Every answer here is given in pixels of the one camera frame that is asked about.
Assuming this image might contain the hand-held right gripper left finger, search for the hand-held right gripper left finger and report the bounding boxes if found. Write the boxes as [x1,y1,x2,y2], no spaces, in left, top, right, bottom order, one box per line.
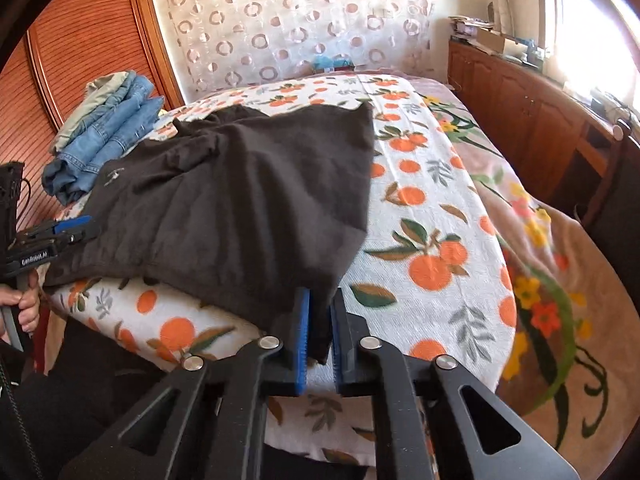
[60,287,313,480]

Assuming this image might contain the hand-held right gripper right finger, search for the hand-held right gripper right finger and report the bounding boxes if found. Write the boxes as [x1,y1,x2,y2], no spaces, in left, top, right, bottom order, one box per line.
[330,287,581,480]

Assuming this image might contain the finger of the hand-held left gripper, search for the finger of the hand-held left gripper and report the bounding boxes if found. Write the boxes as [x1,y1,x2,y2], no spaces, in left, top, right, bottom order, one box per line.
[40,223,102,262]
[30,215,96,239]

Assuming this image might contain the black pants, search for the black pants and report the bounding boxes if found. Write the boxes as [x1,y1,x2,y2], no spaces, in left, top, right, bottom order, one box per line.
[42,102,377,367]

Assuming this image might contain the khaki folded pants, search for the khaki folded pants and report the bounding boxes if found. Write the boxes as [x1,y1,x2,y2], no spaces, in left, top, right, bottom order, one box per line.
[52,71,137,154]

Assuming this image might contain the person's left hand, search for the person's left hand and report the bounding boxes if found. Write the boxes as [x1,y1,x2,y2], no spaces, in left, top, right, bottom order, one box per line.
[0,271,42,335]

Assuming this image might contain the folded blue jeans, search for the folded blue jeans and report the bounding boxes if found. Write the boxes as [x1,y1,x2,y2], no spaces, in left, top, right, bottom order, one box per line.
[42,100,167,207]
[90,72,157,133]

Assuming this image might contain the dark red cloth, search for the dark red cloth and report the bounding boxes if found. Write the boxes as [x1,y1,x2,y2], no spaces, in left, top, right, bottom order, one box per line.
[34,305,52,362]

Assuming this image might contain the orange fruit print bed sheet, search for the orange fruit print bed sheet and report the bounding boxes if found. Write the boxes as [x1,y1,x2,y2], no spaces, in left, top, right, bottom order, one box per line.
[47,72,518,466]

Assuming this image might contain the floral blanket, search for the floral blanket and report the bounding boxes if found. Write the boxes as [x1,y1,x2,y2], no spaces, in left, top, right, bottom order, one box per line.
[350,67,640,453]

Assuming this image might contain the blue plastic bag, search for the blue plastic bag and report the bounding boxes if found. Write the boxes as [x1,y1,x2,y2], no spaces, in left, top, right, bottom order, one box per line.
[312,55,354,72]

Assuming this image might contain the long wooden cabinet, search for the long wooden cabinet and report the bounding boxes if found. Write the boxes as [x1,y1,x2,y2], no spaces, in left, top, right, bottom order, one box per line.
[446,39,640,223]

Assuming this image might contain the circle pattern sheer curtain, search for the circle pattern sheer curtain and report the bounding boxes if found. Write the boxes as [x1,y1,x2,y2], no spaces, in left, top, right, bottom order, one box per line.
[149,0,442,97]

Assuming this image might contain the wooden chair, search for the wooden chair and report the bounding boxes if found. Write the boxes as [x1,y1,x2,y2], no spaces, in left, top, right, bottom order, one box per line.
[575,117,640,242]

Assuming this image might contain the stack of papers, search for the stack of papers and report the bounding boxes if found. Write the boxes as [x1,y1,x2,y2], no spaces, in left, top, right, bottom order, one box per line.
[447,15,494,42]

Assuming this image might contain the open cardboard box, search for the open cardboard box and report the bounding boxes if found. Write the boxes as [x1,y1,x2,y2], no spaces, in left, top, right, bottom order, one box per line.
[475,27,522,57]

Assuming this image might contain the window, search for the window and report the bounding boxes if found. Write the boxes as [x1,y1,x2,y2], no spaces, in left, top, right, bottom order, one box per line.
[537,0,640,113]

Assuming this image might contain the black coiled cable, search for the black coiled cable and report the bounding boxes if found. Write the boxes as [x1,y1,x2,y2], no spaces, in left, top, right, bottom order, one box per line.
[0,350,47,480]

